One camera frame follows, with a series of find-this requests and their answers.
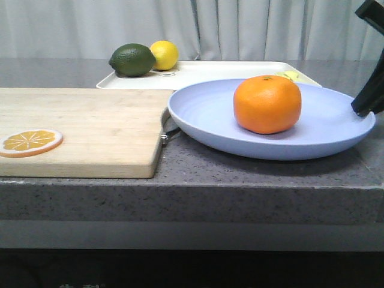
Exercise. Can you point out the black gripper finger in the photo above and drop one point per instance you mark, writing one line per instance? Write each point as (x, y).
(372, 12)
(370, 99)

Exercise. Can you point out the orange mandarin fruit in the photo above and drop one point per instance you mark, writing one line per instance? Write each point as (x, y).
(267, 104)

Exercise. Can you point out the light blue plate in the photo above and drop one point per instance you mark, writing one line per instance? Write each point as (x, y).
(327, 124)

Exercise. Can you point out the cream white tray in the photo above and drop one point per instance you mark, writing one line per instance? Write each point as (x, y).
(186, 73)

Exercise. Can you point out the yellow plastic utensil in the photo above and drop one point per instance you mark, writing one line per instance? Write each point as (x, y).
(292, 75)
(282, 74)

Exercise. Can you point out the yellow lemon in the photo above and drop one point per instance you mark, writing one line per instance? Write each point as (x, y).
(166, 55)

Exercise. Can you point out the dark green lime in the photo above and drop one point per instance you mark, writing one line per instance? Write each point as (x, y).
(132, 60)

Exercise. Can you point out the wooden cutting board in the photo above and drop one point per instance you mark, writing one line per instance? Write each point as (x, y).
(107, 133)

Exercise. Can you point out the grey curtain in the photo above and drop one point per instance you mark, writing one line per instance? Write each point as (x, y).
(202, 30)

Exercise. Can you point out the orange slice coaster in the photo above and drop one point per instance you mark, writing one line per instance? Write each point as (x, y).
(30, 142)

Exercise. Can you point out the metal cutting board handle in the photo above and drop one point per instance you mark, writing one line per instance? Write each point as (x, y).
(168, 126)

